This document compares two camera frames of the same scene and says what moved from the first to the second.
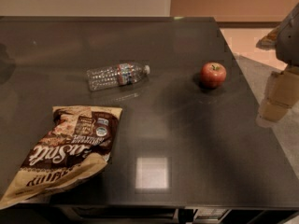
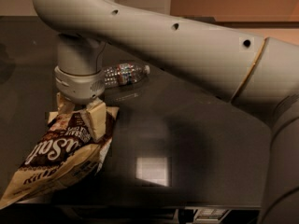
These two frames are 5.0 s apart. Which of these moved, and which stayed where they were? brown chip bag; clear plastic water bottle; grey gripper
Moved: grey gripper
Stayed: clear plastic water bottle; brown chip bag
